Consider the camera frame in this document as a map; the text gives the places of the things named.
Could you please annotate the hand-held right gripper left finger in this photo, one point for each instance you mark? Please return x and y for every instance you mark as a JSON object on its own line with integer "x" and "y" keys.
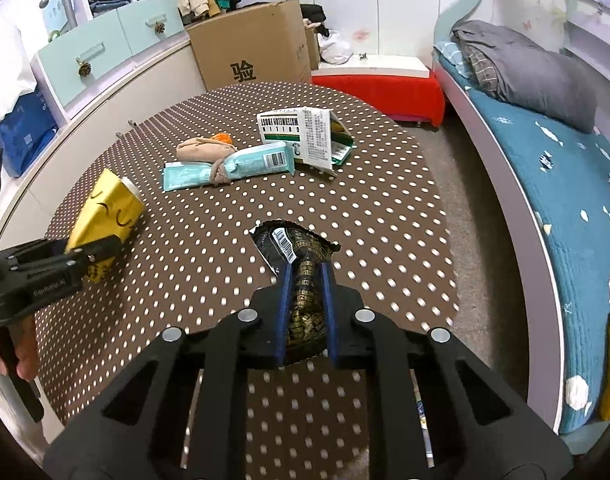
{"x": 285, "y": 310}

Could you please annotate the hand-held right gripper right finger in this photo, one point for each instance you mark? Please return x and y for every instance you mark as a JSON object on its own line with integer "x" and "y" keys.
{"x": 330, "y": 310}

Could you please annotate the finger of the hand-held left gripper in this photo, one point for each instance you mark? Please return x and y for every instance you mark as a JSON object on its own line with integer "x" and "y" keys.
{"x": 35, "y": 249}
{"x": 97, "y": 251}

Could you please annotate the yellow snack packet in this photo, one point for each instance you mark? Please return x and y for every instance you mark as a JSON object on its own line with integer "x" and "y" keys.
{"x": 107, "y": 210}

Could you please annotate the black and gold wrapper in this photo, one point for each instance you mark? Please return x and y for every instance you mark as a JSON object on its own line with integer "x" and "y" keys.
{"x": 280, "y": 240}

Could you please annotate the person's left hand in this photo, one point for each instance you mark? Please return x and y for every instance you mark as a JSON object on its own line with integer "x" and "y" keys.
{"x": 22, "y": 350}

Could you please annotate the brown dotted tablecloth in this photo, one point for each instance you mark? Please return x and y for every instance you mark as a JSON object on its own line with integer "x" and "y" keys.
{"x": 225, "y": 220}

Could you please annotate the blue bag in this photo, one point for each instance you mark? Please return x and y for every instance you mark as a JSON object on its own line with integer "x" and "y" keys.
{"x": 22, "y": 130}

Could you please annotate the white low cabinet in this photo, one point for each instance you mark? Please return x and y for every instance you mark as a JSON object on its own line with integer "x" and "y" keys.
{"x": 95, "y": 120}

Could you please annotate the teal wipes packet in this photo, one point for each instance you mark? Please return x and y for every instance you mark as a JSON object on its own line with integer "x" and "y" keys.
{"x": 257, "y": 160}

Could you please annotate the small orange item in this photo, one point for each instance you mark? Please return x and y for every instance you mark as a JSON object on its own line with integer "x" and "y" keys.
{"x": 221, "y": 138}

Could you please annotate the white and green carton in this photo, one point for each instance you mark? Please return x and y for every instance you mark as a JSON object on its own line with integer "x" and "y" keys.
{"x": 305, "y": 135}

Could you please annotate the white cloth bundle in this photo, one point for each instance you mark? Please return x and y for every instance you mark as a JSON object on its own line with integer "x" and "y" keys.
{"x": 5, "y": 75}

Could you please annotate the light teal drawer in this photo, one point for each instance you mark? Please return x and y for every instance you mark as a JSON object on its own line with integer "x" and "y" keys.
{"x": 147, "y": 22}
{"x": 77, "y": 60}

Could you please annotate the red low bench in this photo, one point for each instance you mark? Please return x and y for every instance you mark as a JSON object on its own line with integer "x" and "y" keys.
{"x": 385, "y": 94}

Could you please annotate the white bench top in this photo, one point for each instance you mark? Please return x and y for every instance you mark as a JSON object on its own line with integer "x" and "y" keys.
{"x": 375, "y": 65}

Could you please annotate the cardboard box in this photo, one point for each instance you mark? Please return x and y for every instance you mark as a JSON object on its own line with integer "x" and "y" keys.
{"x": 250, "y": 45}

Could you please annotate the white plastic bag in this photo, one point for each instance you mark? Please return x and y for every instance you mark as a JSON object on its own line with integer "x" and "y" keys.
{"x": 335, "y": 45}

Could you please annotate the teal printed bed sheet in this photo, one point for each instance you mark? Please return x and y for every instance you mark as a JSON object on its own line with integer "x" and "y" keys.
{"x": 575, "y": 185}

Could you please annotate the faint pink butterfly sticker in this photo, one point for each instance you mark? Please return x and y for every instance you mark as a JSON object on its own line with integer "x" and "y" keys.
{"x": 360, "y": 35}

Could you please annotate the light blue pillow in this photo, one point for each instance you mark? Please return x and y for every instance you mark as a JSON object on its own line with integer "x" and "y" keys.
{"x": 447, "y": 57}

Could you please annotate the black cloth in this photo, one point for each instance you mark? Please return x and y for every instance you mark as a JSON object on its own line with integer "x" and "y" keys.
{"x": 312, "y": 12}

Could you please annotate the grey quilt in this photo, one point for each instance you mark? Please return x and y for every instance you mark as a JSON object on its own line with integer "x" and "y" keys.
{"x": 525, "y": 70}

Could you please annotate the white curved bed frame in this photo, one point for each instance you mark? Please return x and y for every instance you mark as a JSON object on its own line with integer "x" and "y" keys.
{"x": 510, "y": 260}

